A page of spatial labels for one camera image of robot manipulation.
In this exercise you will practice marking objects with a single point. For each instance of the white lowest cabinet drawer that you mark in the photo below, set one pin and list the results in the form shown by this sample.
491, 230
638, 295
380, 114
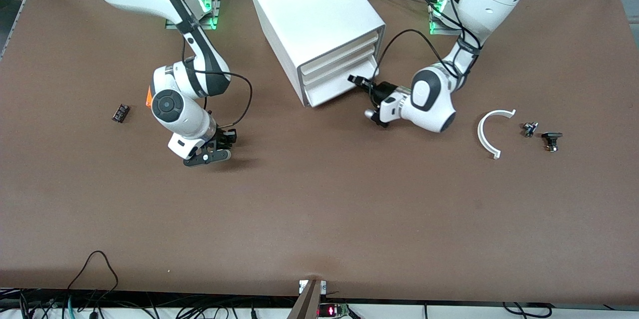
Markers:
329, 92

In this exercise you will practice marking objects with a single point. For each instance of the orange box with hole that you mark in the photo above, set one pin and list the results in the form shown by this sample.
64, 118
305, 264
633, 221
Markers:
149, 97

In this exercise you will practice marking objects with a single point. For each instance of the small black terminal block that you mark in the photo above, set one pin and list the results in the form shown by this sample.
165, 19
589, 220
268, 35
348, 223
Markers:
121, 113

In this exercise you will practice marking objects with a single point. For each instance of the small red display module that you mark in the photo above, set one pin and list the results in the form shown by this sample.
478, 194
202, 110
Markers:
330, 311

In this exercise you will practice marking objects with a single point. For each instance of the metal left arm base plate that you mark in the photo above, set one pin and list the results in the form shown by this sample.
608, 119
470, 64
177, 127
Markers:
439, 30

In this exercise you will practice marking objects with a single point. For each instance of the white curved plastic bracket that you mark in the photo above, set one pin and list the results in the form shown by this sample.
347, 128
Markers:
480, 132

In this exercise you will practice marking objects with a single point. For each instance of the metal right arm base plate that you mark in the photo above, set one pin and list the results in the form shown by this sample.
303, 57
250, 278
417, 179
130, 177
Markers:
217, 4

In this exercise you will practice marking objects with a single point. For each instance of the small metal switch part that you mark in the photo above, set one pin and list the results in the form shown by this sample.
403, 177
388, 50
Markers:
529, 129

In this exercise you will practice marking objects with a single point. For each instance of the small black switch part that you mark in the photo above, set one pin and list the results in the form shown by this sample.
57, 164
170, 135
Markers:
551, 137

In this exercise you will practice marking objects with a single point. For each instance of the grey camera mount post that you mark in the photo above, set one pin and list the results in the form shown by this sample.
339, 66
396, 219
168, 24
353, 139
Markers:
307, 304

